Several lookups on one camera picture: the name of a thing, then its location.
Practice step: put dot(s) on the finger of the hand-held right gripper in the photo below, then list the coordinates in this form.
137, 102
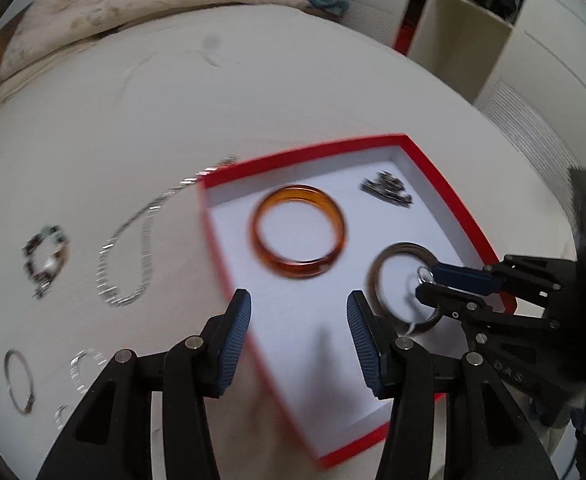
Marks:
460, 277
445, 299

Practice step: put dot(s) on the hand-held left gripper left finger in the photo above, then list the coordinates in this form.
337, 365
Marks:
233, 342

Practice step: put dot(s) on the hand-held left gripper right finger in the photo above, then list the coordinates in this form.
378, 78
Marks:
365, 345

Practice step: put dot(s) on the red jewelry box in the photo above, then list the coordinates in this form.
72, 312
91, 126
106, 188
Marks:
293, 330

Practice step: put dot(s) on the dark metal bangle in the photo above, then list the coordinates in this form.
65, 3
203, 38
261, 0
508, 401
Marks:
375, 265

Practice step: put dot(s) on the small silver earring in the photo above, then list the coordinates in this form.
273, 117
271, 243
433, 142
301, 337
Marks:
59, 412

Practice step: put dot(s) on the thin silver bangle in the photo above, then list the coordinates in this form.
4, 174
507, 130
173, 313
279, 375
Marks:
9, 385

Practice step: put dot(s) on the amber bangle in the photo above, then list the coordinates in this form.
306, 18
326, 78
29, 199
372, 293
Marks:
273, 257

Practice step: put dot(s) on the white wardrobe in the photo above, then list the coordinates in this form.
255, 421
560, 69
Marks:
548, 75

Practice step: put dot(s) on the red object by wardrobe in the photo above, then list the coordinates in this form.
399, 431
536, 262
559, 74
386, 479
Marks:
405, 25

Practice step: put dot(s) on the beige quilt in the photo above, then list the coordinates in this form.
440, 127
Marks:
123, 5

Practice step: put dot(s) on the wooden headboard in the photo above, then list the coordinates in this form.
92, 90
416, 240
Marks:
3, 42

